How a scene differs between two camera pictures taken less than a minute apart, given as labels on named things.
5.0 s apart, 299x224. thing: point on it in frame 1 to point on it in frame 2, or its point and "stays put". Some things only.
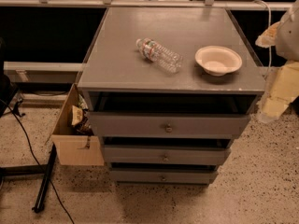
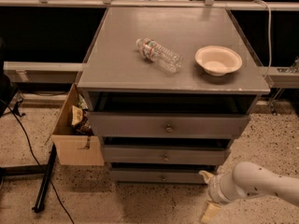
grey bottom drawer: [163, 176] stays put
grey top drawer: [125, 125] stays put
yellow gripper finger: [267, 38] to [221, 188]
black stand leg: [39, 202] stays put
